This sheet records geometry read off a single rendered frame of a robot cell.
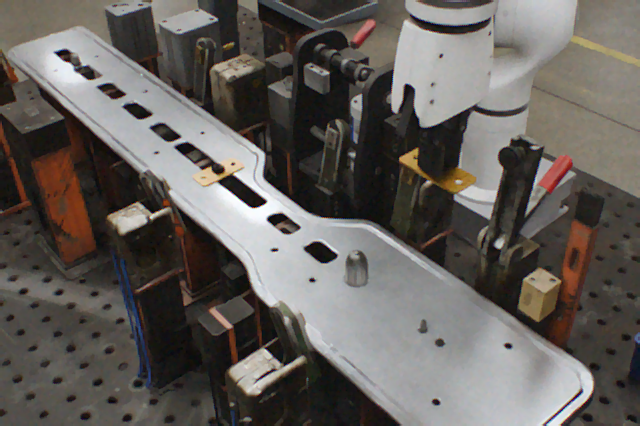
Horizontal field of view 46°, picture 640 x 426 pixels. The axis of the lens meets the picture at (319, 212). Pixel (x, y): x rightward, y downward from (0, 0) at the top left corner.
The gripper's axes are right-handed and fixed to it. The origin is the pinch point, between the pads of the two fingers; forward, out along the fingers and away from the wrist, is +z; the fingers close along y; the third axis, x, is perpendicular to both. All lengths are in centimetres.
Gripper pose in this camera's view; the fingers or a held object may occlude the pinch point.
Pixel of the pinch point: (439, 151)
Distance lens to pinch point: 80.4
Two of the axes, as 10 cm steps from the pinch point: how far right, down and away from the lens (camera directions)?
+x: 6.4, 4.6, -6.1
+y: -7.6, 4.2, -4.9
